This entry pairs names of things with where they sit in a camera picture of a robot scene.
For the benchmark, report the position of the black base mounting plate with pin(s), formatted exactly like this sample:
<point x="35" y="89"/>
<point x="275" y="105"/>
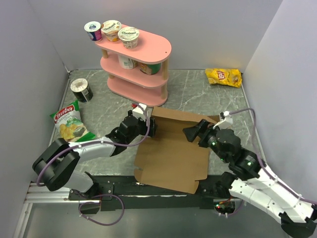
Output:
<point x="116" y="192"/>

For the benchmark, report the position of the white Chobani yogurt cup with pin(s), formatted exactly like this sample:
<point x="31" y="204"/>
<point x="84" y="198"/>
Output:
<point x="129" y="37"/>

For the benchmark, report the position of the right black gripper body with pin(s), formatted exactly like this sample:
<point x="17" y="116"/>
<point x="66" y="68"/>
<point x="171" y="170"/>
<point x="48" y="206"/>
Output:
<point x="211" y="143"/>

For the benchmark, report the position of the aluminium frame rail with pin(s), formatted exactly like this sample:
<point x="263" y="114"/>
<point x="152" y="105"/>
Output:
<point x="36" y="195"/>

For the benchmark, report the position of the black can with white lid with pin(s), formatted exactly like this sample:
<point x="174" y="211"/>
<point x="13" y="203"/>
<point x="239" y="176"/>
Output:
<point x="81" y="89"/>

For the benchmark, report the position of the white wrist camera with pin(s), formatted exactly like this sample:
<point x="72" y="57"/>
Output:
<point x="140" y="111"/>
<point x="225" y="122"/>

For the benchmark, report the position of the green can on middle shelf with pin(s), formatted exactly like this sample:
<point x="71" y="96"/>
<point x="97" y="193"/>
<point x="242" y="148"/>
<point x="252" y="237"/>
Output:
<point x="149" y="69"/>

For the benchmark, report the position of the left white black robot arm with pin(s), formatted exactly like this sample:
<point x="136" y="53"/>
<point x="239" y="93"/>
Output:
<point x="56" y="165"/>

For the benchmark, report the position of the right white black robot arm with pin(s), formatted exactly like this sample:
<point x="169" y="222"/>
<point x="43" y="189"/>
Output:
<point x="255" y="183"/>

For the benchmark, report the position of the blue white yogurt cup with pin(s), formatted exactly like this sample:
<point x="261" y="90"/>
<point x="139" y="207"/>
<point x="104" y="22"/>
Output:
<point x="93" y="29"/>

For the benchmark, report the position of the brown cardboard box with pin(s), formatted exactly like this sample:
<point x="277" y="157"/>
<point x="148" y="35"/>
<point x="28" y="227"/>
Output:
<point x="168" y="160"/>

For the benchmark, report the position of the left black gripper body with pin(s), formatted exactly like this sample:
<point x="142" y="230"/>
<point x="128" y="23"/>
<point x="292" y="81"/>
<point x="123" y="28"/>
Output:
<point x="141" y="129"/>

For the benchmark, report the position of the pink three-tier shelf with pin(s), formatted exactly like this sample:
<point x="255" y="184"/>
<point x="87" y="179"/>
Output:
<point x="132" y="83"/>

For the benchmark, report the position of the white cup on middle shelf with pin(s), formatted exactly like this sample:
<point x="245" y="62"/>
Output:
<point x="127" y="63"/>

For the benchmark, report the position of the green Chuba chips bag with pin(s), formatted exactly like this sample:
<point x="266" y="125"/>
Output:
<point x="69" y="124"/>

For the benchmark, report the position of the yellow Lays chips bag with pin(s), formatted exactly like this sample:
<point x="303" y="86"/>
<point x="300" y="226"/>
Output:
<point x="223" y="76"/>

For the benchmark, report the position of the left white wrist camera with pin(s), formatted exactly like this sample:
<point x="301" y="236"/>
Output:
<point x="140" y="111"/>

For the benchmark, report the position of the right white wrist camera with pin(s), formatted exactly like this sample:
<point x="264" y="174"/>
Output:
<point x="225" y="122"/>

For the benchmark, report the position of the orange Chobani yogurt cup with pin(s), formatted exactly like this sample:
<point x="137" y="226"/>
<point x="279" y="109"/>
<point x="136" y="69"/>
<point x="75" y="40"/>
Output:
<point x="111" y="28"/>

